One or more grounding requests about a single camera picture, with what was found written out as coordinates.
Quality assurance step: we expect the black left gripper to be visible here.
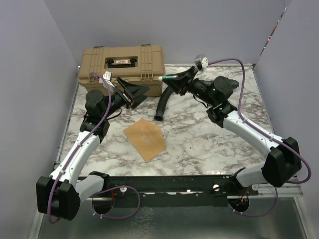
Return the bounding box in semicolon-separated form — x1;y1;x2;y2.
102;77;150;119

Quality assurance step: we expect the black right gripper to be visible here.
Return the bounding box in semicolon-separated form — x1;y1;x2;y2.
163;66;216;107

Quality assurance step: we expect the green white glue stick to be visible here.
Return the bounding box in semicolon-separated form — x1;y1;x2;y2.
159;75;179;81

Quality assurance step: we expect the brown paper envelope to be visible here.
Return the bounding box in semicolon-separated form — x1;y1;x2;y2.
123;119;166;162

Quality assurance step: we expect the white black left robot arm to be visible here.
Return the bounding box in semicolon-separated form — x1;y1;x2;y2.
36;77;149;223

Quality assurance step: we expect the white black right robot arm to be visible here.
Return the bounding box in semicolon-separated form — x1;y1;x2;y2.
160;66;302;195

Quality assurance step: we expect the tan plastic tool case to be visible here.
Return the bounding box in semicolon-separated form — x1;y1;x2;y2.
77;45;166;97

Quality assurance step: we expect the black corrugated hose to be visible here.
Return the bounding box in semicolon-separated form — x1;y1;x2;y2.
153;79;239;122

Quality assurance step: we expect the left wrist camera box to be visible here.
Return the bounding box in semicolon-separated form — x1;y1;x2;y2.
99;71;114;87

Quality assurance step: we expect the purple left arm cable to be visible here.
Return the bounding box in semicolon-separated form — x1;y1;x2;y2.
47;72;141;224

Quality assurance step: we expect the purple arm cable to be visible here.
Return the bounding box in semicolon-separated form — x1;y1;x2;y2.
209;58;313;218
47;72;141;224

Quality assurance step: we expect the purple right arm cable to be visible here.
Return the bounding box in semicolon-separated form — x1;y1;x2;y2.
209;58;313;218

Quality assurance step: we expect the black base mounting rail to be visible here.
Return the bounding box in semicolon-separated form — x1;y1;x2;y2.
82;174;260;208

